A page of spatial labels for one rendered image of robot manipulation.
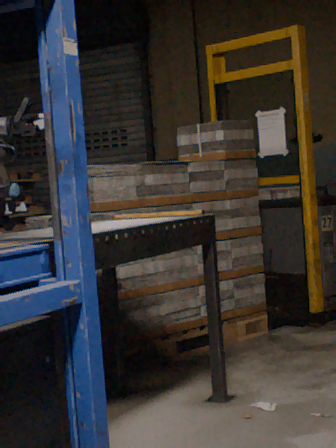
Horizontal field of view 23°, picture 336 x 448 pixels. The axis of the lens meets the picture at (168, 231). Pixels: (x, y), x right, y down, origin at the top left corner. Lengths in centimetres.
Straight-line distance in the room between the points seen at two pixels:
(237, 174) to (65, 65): 279
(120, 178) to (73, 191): 205
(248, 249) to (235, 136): 67
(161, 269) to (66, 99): 232
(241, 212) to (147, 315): 95
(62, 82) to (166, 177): 231
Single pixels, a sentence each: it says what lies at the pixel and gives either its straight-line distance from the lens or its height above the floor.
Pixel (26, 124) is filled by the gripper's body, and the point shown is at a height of 121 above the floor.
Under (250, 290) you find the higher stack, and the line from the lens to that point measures 498.
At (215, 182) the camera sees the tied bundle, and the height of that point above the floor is 94.
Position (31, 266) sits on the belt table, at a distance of 229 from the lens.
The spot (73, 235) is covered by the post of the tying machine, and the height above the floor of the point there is 82.
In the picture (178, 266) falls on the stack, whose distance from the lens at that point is 451.
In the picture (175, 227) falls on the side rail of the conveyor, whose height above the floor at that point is 77.
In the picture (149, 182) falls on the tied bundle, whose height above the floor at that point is 96.
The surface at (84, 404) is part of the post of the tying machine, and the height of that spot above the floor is 36.
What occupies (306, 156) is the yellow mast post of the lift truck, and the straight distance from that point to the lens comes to 513.
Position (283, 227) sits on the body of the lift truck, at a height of 61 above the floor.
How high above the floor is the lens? 93
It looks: 3 degrees down
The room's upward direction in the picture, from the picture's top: 4 degrees counter-clockwise
